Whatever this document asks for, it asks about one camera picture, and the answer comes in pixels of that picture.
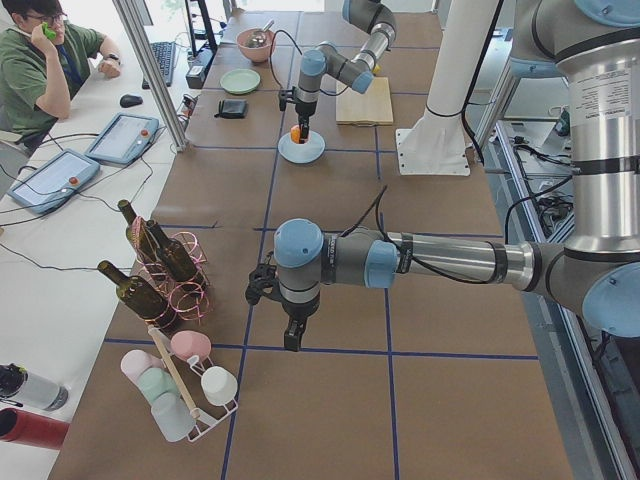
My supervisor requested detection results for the aluminium frame post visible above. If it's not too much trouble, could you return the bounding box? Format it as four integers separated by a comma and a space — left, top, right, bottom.
113, 0, 188, 152

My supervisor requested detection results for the orange mandarin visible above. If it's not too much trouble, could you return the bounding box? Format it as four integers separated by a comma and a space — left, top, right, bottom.
290, 125, 305, 144

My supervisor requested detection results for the dark wine bottle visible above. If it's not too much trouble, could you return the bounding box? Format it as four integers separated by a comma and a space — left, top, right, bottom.
146, 219, 203, 284
117, 199, 162, 275
97, 260, 179, 334

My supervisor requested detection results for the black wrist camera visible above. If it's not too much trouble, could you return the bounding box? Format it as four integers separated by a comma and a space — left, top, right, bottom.
245, 263, 281, 306

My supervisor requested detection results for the red cylinder bottle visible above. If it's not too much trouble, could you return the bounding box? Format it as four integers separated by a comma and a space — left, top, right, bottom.
1, 408, 70, 449

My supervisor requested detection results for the blue plate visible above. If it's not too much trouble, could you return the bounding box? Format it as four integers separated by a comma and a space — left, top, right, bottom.
278, 131, 325, 164

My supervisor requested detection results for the grey folded cloth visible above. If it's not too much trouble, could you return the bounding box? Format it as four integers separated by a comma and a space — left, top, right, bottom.
214, 99, 248, 119

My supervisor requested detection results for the copper wire wine rack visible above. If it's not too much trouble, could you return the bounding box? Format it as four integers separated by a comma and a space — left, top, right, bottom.
126, 216, 212, 325

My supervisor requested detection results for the white cup rack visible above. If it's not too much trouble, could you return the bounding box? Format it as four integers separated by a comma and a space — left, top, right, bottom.
148, 327, 238, 443

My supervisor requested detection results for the far teach pendant tablet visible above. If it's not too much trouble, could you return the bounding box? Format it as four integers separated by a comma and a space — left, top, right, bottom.
85, 112, 159, 165

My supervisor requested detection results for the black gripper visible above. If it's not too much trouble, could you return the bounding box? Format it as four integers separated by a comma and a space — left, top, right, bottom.
282, 299, 315, 352
295, 99, 316, 144

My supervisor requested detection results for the pale blue cup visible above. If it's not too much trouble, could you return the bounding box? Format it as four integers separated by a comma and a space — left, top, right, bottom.
151, 392, 196, 442

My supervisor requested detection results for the near teach pendant tablet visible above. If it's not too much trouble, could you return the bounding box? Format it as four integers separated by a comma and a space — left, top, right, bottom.
8, 149, 100, 214

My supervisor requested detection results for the seated person green shirt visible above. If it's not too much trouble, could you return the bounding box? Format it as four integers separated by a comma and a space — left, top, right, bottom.
1, 1, 121, 148

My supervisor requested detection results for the green plate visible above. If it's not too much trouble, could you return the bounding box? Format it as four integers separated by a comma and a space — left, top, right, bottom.
220, 69, 261, 95

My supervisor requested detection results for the black keyboard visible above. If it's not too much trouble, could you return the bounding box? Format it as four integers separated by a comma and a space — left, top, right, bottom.
150, 41, 176, 87

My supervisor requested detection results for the grey water bottle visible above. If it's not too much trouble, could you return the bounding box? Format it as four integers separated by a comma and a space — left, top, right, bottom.
1, 363, 69, 411

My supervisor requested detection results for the pale pink cup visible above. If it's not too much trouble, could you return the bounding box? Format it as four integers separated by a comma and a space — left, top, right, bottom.
120, 349, 164, 384

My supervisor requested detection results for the pale green cup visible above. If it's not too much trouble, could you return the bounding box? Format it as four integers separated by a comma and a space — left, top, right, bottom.
136, 367, 180, 404

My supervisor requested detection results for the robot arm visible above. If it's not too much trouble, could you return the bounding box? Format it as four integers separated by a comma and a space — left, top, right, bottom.
280, 1, 396, 144
273, 1, 639, 351

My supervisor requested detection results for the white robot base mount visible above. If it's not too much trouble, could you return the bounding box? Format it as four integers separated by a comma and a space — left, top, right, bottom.
396, 0, 502, 176

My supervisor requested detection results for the metal scoop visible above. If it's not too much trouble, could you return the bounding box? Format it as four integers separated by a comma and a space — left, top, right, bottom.
245, 19, 274, 48

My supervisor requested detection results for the white cup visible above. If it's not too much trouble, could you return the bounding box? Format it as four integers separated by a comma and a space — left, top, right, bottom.
201, 366, 238, 406

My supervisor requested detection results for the wooden cutting board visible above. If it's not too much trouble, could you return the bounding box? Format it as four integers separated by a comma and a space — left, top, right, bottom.
336, 77, 394, 126

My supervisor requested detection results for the black computer mouse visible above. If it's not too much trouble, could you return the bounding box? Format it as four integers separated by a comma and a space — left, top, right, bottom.
119, 94, 143, 108

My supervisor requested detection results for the teach pendant tablet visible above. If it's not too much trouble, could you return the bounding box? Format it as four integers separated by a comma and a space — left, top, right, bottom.
8, 149, 100, 214
85, 112, 159, 165

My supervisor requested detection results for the pink bowl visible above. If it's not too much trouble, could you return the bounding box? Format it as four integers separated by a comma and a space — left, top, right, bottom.
236, 28, 274, 63

